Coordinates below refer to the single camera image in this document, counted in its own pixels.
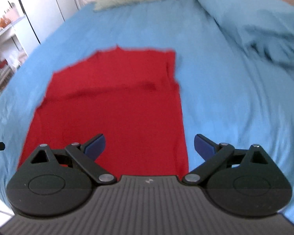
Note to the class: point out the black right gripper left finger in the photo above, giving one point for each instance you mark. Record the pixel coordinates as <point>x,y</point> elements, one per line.
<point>53,182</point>

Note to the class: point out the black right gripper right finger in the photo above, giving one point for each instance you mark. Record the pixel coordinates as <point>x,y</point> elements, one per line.
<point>240,182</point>

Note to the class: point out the red small garment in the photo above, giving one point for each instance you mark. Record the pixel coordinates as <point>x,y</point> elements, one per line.
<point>128,95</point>

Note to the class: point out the light blue bed sheet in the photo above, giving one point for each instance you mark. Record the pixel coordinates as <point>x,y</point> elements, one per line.
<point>226,94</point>

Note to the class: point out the white shelf unit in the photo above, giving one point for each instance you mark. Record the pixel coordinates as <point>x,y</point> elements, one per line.
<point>12,54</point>

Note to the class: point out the white wardrobe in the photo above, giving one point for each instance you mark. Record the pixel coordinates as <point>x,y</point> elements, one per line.
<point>46,16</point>

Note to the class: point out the light blue duvet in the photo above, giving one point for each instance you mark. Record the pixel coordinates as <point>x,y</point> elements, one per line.
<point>262,28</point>

